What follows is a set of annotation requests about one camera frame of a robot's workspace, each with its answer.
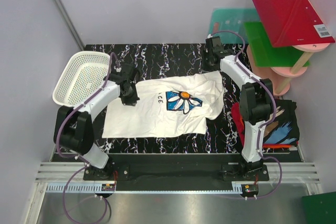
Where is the white daisy print t-shirt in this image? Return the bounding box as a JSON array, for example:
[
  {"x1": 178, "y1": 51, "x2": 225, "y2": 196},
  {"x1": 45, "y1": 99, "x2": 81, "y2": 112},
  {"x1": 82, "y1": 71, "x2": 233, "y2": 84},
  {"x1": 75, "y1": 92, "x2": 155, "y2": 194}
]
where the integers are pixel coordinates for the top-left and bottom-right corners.
[{"x1": 102, "y1": 71, "x2": 225, "y2": 138}]

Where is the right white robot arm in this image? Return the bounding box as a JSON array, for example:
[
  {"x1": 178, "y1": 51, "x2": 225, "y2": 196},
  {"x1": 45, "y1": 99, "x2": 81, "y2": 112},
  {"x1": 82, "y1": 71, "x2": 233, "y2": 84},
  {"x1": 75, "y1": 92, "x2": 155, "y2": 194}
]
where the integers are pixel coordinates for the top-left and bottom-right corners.
[{"x1": 202, "y1": 35, "x2": 276, "y2": 176}]

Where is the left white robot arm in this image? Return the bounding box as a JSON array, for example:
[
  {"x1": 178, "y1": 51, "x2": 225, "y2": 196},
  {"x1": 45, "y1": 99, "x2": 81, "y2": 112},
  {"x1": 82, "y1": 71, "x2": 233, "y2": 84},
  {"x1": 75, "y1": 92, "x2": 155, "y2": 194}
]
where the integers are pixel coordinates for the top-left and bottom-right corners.
[{"x1": 54, "y1": 64, "x2": 140, "y2": 173}]

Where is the black marbled table mat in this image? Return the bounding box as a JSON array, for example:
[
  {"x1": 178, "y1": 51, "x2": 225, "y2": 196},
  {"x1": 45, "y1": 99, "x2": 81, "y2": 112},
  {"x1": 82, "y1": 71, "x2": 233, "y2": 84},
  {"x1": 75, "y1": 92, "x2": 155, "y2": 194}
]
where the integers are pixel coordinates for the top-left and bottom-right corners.
[{"x1": 52, "y1": 43, "x2": 302, "y2": 154}]

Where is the teal cutting board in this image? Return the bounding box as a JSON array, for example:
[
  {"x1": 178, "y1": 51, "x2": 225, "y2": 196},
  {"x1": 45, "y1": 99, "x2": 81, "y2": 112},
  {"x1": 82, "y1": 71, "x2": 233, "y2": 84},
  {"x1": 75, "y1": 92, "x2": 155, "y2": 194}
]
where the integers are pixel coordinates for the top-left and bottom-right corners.
[{"x1": 208, "y1": 8, "x2": 260, "y2": 44}]

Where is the white perforated plastic basket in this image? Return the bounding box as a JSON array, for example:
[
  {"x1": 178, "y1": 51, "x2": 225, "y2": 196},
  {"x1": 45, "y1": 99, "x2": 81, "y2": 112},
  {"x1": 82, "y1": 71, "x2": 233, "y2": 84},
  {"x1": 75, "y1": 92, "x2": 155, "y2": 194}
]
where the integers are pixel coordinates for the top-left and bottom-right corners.
[{"x1": 52, "y1": 51, "x2": 111, "y2": 106}]

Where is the green plastic sheet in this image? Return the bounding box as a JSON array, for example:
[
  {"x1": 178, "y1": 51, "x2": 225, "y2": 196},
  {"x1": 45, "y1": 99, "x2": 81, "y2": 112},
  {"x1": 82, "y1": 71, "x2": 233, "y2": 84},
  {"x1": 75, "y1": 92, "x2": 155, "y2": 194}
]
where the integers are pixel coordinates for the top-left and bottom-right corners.
[{"x1": 244, "y1": 22, "x2": 303, "y2": 68}]

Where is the red folded t-shirt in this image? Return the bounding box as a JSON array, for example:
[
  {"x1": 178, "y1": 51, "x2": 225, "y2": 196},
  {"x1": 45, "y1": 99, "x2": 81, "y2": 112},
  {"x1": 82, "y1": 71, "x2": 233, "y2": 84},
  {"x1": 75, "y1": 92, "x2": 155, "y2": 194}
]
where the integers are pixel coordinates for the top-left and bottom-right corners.
[{"x1": 231, "y1": 102, "x2": 292, "y2": 149}]

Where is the pink wooden tiered shelf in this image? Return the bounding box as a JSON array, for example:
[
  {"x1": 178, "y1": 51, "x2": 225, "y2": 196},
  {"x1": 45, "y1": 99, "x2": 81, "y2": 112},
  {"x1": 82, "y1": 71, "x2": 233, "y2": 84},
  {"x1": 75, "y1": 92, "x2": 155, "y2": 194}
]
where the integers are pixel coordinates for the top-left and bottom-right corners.
[{"x1": 246, "y1": 0, "x2": 330, "y2": 97}]

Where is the red plastic sheet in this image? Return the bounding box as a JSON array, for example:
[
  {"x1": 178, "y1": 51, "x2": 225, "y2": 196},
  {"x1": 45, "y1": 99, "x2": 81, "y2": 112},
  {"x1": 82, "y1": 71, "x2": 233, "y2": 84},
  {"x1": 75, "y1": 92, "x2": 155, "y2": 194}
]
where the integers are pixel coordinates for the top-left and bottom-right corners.
[{"x1": 252, "y1": 0, "x2": 335, "y2": 48}]

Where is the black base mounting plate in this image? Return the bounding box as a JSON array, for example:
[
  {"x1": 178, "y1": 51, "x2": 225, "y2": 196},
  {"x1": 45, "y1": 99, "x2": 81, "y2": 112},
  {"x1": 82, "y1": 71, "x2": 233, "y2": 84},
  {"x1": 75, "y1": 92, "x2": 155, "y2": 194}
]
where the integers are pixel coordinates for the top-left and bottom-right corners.
[{"x1": 83, "y1": 154, "x2": 269, "y2": 182}]

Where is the black folded printed t-shirt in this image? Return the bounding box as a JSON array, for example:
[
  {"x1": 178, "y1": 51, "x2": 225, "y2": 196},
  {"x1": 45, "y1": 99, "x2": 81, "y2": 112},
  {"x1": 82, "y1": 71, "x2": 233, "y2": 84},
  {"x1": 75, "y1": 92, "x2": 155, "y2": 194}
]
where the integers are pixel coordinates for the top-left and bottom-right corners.
[{"x1": 263, "y1": 99, "x2": 300, "y2": 148}]

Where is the dark green board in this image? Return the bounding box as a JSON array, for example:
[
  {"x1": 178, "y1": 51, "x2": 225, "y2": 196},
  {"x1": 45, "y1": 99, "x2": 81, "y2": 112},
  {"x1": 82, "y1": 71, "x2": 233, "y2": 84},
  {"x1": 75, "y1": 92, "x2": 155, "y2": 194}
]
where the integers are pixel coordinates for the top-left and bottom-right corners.
[{"x1": 302, "y1": 192, "x2": 336, "y2": 224}]

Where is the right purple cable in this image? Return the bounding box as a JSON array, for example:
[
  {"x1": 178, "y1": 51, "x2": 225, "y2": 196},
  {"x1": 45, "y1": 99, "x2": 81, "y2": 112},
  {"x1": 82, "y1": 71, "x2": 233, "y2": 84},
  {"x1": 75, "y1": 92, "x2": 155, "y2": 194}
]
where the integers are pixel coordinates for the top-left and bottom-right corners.
[{"x1": 207, "y1": 30, "x2": 283, "y2": 200}]

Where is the aluminium rail frame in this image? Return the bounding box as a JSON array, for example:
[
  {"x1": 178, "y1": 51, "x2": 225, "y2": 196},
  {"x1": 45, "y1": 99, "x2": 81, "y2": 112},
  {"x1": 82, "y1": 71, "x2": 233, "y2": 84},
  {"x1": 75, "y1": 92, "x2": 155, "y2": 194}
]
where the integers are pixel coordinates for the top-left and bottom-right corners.
[{"x1": 35, "y1": 162, "x2": 322, "y2": 195}]

